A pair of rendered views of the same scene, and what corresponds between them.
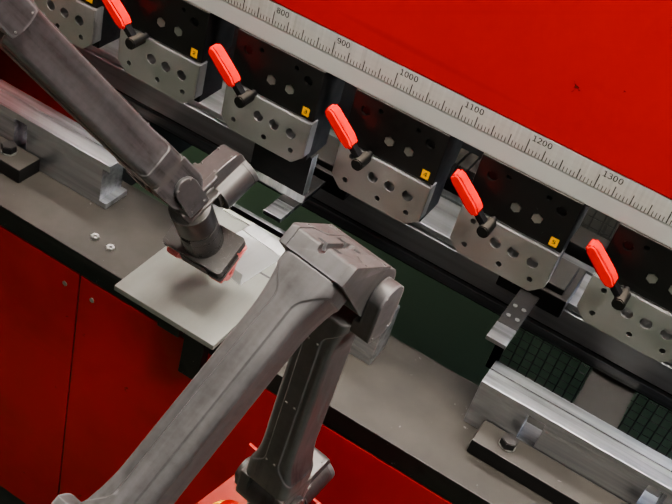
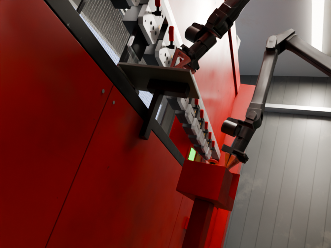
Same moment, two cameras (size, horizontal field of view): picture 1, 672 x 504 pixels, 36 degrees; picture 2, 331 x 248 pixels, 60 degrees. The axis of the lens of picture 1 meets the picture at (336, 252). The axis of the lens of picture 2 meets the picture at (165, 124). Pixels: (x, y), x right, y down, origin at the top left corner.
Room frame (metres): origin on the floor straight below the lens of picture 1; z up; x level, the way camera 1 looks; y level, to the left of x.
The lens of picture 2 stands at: (1.08, 1.08, 0.54)
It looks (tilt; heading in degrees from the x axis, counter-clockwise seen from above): 19 degrees up; 273
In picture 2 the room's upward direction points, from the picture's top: 18 degrees clockwise
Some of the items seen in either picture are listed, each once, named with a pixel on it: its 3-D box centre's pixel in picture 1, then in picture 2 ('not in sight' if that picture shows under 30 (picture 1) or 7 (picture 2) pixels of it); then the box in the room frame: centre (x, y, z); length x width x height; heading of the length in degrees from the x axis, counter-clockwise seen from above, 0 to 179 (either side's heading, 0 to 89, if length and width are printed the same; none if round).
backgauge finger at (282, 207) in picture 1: (312, 179); not in sight; (1.49, 0.08, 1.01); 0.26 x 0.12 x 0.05; 161
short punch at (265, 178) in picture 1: (282, 165); (136, 47); (1.34, 0.12, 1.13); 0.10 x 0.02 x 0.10; 71
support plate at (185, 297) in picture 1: (214, 273); (160, 80); (1.20, 0.17, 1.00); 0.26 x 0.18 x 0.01; 161
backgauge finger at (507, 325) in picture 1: (527, 296); not in sight; (1.35, -0.32, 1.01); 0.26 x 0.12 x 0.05; 161
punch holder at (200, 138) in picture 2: not in sight; (198, 131); (0.95, -0.99, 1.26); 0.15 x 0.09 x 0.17; 71
